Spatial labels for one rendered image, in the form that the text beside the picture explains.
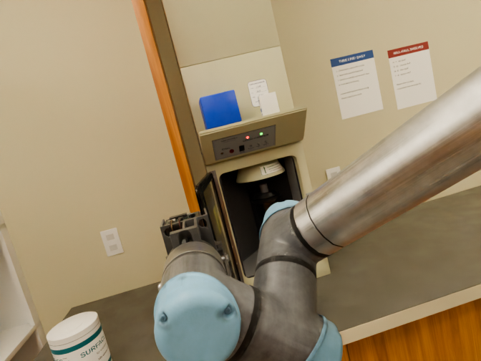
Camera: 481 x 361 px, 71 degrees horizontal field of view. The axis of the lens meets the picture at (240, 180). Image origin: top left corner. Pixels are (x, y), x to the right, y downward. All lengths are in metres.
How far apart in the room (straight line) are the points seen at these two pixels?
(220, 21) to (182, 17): 0.11
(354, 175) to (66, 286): 1.47
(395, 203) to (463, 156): 0.07
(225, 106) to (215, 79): 0.14
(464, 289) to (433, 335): 0.15
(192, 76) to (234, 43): 0.16
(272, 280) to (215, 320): 0.11
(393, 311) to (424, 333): 0.14
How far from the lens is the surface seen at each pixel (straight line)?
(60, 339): 1.05
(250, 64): 1.10
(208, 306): 0.30
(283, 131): 1.02
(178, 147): 0.96
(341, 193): 0.37
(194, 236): 0.44
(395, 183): 0.35
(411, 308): 1.03
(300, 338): 0.36
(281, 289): 0.38
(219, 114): 0.95
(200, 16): 1.12
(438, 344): 1.17
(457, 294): 1.09
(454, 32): 2.01
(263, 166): 1.11
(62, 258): 1.65
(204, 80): 1.07
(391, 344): 1.09
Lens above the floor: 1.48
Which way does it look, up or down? 8 degrees down
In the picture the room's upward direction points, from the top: 14 degrees counter-clockwise
